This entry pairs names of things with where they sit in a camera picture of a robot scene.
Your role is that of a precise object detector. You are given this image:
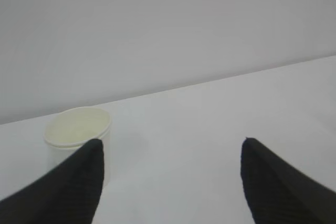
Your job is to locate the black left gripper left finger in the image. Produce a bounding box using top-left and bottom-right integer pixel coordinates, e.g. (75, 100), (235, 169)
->
(1, 139), (104, 223)

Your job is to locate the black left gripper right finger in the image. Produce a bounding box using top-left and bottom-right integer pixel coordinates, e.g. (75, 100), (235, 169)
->
(240, 138), (335, 223)

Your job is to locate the white paper cup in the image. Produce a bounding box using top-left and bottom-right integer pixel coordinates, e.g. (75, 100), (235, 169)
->
(44, 106), (112, 187)

